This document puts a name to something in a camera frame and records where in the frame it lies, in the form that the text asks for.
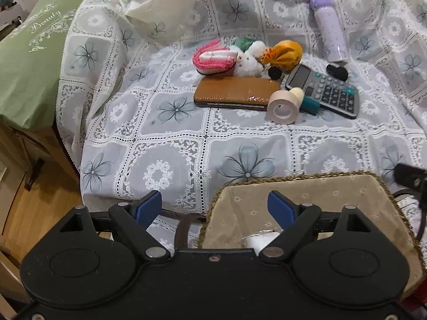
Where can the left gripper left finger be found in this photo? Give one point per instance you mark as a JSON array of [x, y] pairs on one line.
[[132, 222]]

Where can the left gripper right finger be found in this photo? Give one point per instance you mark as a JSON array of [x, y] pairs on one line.
[[297, 223]]

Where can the beige tape roll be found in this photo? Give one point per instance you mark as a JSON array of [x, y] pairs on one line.
[[284, 106]]

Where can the teal cream sponge applicator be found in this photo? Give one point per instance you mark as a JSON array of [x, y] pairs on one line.
[[307, 104]]

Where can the yellow orange cloth pouch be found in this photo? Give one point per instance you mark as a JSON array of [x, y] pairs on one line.
[[285, 55]]

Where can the pink white cloth bundle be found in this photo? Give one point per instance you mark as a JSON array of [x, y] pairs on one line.
[[214, 59]]

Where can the beige fabric basket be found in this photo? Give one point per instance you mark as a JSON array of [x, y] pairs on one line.
[[240, 210]]

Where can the wooden cabinet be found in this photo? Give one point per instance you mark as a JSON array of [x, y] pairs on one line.
[[46, 193]]

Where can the grey desk calculator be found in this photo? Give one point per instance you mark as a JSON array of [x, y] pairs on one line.
[[332, 94]]

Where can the black sponge applicator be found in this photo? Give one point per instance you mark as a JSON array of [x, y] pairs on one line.
[[338, 72]]

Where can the white lace floral cloth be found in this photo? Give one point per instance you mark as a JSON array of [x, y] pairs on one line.
[[127, 118]]

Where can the brown leather wallet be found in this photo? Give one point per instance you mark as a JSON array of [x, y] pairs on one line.
[[251, 93]]

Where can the dark bottle black cap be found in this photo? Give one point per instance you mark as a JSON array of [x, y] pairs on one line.
[[275, 73]]

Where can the purple thermos bottle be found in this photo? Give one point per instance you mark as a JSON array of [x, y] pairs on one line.
[[334, 44]]

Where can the white plush toy green hat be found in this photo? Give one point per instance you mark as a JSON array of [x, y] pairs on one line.
[[249, 53]]

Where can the green embroidered pillow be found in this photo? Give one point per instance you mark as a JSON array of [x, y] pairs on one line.
[[31, 57]]

